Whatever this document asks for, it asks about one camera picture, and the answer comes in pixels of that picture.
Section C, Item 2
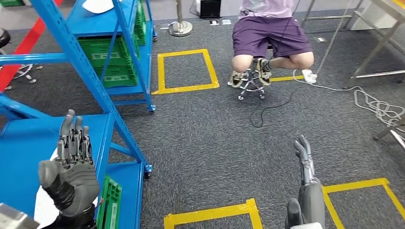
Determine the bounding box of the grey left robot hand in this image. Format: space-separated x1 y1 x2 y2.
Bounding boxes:
38 109 101 219

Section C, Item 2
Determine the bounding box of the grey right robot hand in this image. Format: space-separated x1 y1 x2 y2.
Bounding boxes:
285 135 327 229

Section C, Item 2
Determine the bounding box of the white plastic part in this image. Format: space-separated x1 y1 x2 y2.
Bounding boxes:
33 146 99 229

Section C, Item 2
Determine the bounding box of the blue metal shelf rack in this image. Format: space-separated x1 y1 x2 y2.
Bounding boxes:
64 0 158 113
0 0 156 229

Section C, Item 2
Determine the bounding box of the yellow floor tape marking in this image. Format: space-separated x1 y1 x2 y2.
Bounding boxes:
322 177 405 229
151 48 220 95
163 198 264 229

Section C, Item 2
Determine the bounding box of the white power strip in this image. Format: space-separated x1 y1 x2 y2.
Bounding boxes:
301 69 318 85

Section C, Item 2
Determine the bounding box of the black stool chrome base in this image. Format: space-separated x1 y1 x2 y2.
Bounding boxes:
0 28 43 91
237 44 275 101

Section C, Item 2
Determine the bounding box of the red barrier belt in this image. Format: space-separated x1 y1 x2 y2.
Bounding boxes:
0 0 63 92

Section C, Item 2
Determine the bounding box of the person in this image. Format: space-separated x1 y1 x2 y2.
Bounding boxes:
227 0 315 88

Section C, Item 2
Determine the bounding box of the black box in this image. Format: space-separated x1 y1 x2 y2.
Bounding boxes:
199 0 222 19

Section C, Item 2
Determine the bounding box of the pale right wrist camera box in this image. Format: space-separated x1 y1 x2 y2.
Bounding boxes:
289 222 324 229

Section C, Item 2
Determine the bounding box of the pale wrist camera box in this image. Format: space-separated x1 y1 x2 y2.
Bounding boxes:
289 222 324 229
0 203 40 229

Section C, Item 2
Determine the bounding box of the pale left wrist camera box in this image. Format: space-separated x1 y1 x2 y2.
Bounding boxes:
0 203 40 229

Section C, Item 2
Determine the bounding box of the black floor cable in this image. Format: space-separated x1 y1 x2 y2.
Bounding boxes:
250 90 297 129

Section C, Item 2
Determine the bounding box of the white floor cable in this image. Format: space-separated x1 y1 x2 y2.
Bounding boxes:
291 69 405 134

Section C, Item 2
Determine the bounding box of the silver stanchion post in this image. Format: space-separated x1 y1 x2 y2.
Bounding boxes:
168 0 193 37

